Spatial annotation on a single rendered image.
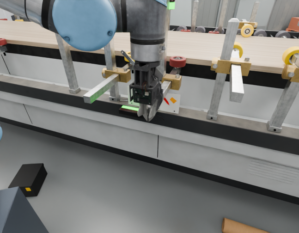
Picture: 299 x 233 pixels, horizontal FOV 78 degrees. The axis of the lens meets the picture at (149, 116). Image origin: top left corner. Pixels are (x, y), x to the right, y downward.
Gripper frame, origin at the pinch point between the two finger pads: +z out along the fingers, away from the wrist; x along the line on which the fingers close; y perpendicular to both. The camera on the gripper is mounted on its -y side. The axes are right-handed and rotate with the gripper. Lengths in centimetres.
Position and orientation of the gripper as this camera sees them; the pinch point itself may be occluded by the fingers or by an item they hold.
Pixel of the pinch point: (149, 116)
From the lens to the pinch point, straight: 63.4
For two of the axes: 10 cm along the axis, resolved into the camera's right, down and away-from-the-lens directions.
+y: -3.5, 5.0, -7.9
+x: 9.4, 2.0, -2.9
